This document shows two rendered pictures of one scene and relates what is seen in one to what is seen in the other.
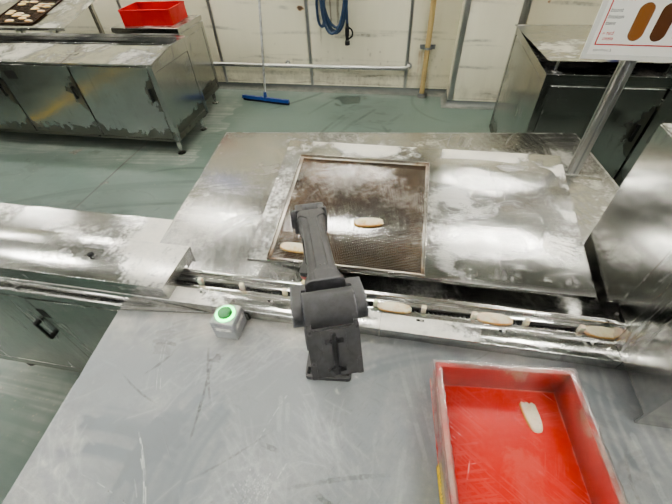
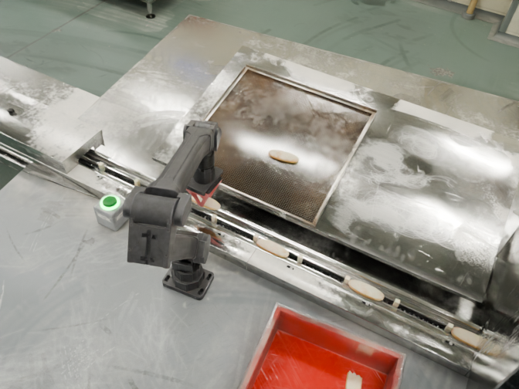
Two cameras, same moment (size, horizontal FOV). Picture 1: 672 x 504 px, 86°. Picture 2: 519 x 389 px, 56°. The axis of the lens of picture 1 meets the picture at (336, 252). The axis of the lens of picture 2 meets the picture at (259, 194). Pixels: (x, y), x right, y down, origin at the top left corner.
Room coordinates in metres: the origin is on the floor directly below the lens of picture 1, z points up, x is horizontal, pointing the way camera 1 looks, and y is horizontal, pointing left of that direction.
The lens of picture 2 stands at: (-0.20, -0.28, 1.97)
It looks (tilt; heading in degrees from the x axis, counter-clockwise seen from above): 48 degrees down; 12
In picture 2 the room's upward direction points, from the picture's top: 5 degrees clockwise
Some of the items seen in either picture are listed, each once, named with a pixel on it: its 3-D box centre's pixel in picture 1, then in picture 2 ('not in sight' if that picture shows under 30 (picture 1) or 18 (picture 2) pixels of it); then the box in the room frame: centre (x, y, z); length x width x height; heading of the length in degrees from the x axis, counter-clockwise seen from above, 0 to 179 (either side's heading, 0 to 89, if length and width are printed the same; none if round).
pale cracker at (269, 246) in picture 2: (394, 306); (273, 247); (0.61, -0.16, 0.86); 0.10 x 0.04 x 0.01; 77
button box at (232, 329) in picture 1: (230, 323); (113, 214); (0.60, 0.32, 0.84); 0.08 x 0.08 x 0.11; 77
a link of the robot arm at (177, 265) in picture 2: not in sight; (186, 248); (0.48, 0.04, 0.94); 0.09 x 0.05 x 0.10; 7
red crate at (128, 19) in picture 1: (154, 13); not in sight; (4.15, 1.63, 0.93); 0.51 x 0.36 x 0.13; 81
